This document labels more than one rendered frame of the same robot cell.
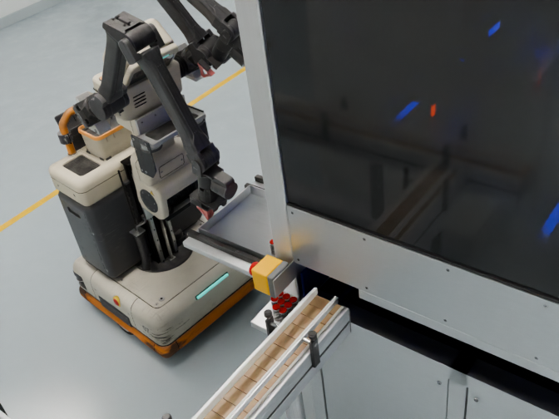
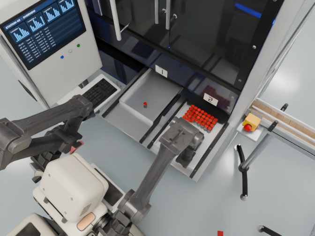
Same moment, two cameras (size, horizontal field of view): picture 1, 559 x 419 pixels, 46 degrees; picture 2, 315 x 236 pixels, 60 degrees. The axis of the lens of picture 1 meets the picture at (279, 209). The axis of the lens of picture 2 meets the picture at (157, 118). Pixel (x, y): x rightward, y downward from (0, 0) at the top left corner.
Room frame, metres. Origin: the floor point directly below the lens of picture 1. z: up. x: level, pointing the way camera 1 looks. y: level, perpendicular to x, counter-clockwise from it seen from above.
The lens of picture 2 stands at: (1.85, 0.69, 2.32)
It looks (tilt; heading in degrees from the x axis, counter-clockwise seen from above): 61 degrees down; 265
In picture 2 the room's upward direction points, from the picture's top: 1 degrees counter-clockwise
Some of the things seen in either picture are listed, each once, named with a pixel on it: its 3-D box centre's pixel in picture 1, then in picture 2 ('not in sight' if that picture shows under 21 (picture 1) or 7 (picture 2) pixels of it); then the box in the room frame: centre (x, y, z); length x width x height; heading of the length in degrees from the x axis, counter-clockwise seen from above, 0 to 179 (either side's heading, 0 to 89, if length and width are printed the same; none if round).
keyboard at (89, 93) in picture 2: not in sight; (87, 101); (2.21, -0.29, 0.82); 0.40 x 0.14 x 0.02; 41
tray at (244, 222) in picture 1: (266, 225); (189, 134); (1.61, 0.05, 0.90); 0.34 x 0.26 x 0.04; 48
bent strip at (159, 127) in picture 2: not in sight; (157, 127); (1.79, -0.01, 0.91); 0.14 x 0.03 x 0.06; 47
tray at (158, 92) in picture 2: not in sight; (153, 92); (1.79, -0.26, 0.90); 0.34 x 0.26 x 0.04; 48
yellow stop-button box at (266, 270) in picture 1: (270, 275); (251, 121); (1.27, 0.05, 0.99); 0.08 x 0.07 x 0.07; 48
